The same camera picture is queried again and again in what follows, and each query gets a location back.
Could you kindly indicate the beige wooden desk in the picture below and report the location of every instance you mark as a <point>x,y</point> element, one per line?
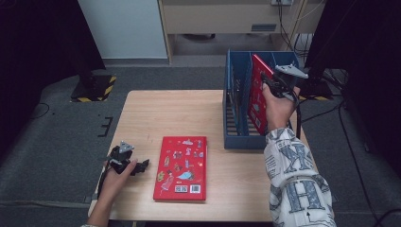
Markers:
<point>220,19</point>

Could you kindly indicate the grey desk label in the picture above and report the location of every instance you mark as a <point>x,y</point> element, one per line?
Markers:
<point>263,27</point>

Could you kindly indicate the white cabinet panel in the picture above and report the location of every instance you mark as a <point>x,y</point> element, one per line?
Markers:
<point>123,28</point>

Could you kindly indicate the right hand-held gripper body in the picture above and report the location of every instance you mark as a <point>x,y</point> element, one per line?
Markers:
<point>285,85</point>

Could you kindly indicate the blue plastic file rack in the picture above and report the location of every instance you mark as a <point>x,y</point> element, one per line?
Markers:
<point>239,143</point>

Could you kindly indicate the black curtain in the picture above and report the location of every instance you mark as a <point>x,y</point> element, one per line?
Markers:
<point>362,47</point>
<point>31,47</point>

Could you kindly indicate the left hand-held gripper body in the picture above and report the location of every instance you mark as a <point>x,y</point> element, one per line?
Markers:
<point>121,157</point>

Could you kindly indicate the white power strip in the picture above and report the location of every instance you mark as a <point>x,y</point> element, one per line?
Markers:
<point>281,2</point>

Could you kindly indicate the person's left hand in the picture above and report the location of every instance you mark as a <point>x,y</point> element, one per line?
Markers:
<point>114,183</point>

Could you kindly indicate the grey tape piece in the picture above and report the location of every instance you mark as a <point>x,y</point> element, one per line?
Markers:
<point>89,199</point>

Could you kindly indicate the black yellow-striped stand base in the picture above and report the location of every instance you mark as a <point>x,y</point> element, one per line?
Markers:
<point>94,86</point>
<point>317,91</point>

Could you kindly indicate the blue picture book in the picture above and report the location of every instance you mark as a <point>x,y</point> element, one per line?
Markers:
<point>235,88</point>

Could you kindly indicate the person's right hand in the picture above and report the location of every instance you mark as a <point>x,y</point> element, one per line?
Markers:
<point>277,110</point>

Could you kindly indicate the red hardcover book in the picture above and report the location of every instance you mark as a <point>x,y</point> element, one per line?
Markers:
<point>257,104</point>
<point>179,167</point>

